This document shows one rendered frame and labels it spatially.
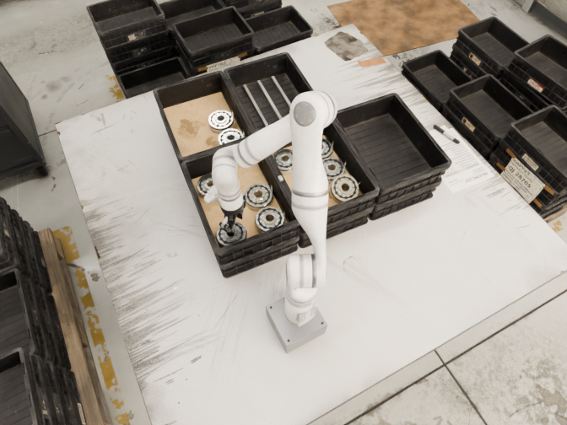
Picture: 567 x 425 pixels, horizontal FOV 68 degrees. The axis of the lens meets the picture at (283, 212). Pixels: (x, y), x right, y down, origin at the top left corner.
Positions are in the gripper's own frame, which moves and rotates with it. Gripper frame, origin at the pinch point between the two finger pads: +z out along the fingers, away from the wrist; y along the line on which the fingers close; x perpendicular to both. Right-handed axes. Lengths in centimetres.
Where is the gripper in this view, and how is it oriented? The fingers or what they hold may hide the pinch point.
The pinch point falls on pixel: (234, 223)
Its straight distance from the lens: 144.3
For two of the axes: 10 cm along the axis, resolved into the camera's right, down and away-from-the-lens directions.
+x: -8.9, -3.9, 2.2
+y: 4.5, -7.7, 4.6
